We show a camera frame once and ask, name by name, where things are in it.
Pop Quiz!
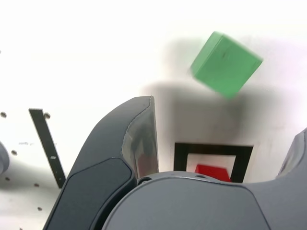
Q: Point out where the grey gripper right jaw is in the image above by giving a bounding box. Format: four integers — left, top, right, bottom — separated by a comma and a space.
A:
102, 127, 307, 230

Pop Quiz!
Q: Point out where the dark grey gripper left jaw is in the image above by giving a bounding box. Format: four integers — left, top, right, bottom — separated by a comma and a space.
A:
43, 95, 160, 230

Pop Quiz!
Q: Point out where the red cube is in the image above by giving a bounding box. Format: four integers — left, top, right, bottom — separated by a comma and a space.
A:
193, 163, 231, 183

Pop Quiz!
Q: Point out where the green cube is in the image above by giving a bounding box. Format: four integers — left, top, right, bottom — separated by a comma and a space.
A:
189, 30, 264, 99

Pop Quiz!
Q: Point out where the black tape square outline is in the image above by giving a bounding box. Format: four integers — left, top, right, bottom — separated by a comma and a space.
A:
174, 142, 254, 184

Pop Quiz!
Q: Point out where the black tape strip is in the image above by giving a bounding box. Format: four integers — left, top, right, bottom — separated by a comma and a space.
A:
28, 108, 67, 189

